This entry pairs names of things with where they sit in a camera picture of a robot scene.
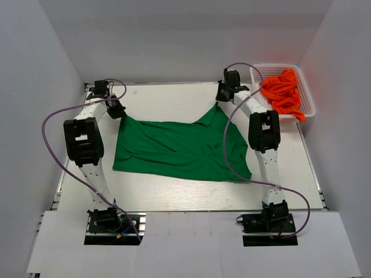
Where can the white plastic basket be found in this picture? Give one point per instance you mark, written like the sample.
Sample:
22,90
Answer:
267,70

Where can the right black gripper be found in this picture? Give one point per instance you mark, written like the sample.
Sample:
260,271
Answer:
219,97

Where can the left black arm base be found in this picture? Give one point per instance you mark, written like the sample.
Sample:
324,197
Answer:
105,229

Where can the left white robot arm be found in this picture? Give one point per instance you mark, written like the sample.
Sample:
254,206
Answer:
85,145

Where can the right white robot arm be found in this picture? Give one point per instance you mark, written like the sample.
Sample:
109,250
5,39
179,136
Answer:
264,137

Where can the orange t shirt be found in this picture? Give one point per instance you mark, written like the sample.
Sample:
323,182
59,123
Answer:
282,94

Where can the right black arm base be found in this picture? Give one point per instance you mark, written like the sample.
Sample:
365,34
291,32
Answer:
258,232

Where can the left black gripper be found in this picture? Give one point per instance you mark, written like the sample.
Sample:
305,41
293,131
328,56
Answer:
120,111

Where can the green t shirt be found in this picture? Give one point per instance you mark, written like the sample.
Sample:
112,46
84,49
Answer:
209,149

